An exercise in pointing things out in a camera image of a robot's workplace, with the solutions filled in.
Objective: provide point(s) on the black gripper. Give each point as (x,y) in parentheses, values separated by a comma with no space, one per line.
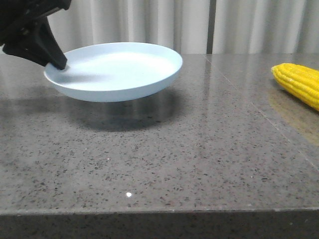
(15,15)

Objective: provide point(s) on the light blue round plate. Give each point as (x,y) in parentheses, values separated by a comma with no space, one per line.
(115,72)

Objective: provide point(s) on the yellow corn cob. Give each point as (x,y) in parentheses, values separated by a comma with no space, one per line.
(300,81)

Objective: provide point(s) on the white pleated curtain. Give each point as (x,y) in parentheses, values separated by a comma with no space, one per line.
(193,26)

